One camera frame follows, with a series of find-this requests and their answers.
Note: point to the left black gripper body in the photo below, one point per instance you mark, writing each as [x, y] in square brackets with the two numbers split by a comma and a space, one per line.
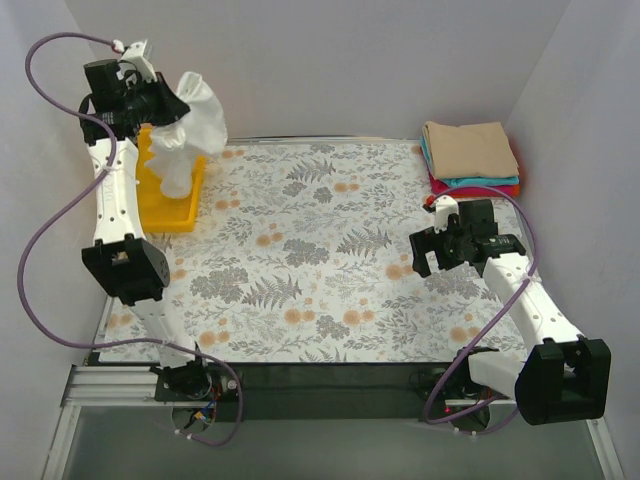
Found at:
[163, 100]

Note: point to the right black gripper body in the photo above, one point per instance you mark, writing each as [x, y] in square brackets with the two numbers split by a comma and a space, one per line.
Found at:
[433, 245]

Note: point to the teal folded t shirt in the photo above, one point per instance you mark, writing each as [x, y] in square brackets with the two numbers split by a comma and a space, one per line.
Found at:
[466, 181]

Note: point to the beige folded t shirt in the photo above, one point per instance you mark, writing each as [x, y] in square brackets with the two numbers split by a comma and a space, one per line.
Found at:
[476, 150]

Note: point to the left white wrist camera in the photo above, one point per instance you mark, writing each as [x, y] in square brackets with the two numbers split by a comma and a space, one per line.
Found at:
[138, 54]

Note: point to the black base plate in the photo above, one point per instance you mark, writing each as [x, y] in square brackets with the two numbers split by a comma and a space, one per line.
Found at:
[303, 391]

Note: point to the aluminium frame rail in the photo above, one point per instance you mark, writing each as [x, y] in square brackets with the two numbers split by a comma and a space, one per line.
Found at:
[111, 428]

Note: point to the floral patterned table mat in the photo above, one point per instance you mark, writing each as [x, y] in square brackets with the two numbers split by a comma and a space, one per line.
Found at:
[301, 253]

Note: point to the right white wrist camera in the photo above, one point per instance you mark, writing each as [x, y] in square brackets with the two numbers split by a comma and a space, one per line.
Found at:
[442, 208]

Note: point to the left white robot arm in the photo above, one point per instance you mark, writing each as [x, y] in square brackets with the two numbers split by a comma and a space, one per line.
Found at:
[123, 262]

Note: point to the white t shirt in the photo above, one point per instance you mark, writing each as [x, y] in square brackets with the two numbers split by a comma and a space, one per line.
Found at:
[201, 132]

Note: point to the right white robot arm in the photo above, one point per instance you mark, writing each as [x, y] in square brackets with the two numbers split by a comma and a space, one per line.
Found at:
[565, 376]

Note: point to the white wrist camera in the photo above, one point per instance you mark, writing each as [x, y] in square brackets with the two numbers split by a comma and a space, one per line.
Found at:
[442, 208]
[138, 54]

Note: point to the pink folded t shirt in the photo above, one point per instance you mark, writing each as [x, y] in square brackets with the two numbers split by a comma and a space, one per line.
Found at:
[439, 187]

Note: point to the yellow plastic bin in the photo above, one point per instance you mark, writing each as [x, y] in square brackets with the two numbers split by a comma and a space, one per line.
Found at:
[158, 213]

